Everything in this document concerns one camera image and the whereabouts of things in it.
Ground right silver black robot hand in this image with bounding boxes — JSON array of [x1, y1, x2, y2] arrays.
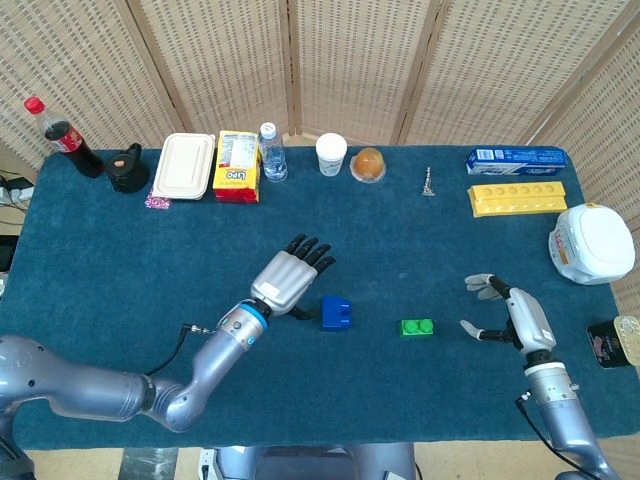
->
[[459, 272, 558, 357]]

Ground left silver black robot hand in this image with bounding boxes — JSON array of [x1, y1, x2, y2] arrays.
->
[[249, 233, 337, 321]]

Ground blue toy brick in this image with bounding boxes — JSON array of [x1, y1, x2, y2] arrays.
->
[[321, 295, 354, 332]]

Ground green toy brick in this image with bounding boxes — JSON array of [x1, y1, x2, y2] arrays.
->
[[398, 318, 436, 339]]

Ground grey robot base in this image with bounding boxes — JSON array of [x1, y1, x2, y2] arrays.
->
[[199, 442, 419, 480]]

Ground black gold tin can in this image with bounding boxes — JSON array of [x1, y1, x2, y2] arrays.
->
[[587, 314, 640, 371]]

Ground white round tub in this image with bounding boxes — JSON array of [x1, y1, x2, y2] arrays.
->
[[548, 202, 636, 286]]

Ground yellow plastic tray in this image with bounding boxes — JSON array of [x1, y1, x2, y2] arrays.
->
[[467, 181, 569, 219]]

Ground yellow snack bag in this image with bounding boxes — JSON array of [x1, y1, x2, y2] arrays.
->
[[212, 130, 263, 205]]

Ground clear water bottle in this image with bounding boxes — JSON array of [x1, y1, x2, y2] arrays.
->
[[257, 121, 290, 184]]

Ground blue table cloth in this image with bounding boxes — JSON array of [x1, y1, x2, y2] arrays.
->
[[0, 144, 636, 451]]

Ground white paper cup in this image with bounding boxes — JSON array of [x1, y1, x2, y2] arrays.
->
[[315, 132, 348, 178]]

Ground orange jelly cup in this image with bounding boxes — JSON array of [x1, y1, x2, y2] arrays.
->
[[349, 147, 389, 185]]

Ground pink patterned packet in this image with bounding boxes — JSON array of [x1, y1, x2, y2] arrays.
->
[[144, 188, 174, 211]]

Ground beige lidded lunch box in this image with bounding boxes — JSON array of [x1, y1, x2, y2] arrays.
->
[[151, 132, 217, 202]]

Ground blue toothpaste box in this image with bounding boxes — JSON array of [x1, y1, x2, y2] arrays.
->
[[465, 145, 570, 177]]

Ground black round container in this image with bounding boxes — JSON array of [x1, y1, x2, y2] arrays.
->
[[104, 142, 151, 194]]

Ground woven folding screen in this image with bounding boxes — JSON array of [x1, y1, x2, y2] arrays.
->
[[0, 0, 640, 316]]

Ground cola bottle red cap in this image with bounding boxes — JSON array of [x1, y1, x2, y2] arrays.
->
[[23, 96, 106, 180]]

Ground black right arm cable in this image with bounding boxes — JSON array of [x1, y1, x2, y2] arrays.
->
[[514, 392, 569, 469]]

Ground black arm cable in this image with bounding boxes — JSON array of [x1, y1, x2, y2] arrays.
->
[[514, 392, 569, 469], [144, 323, 224, 376]]

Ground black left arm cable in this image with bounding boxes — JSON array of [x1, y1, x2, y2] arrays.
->
[[144, 323, 224, 376]]

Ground power adapter with cables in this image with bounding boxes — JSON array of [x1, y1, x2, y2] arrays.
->
[[0, 172, 36, 207]]

